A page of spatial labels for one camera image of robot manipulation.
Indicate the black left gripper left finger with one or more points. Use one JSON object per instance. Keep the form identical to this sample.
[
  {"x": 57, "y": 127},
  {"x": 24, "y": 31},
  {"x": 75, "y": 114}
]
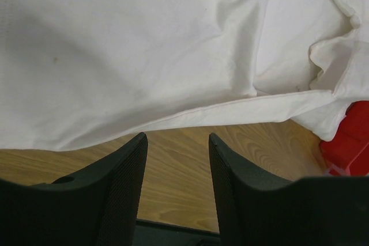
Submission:
[{"x": 96, "y": 205}]

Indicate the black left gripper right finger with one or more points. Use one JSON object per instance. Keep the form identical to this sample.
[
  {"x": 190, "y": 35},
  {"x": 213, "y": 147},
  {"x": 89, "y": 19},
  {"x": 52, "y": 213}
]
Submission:
[{"x": 256, "y": 207}]

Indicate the red plastic bin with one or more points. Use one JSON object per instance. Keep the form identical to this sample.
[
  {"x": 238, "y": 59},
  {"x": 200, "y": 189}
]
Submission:
[{"x": 347, "y": 153}]

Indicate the white t-shirt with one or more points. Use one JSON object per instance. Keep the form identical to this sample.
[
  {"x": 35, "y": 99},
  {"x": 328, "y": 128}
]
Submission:
[{"x": 77, "y": 73}]

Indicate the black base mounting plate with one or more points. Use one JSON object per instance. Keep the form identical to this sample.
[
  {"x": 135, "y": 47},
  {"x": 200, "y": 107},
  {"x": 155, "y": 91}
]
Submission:
[{"x": 154, "y": 233}]

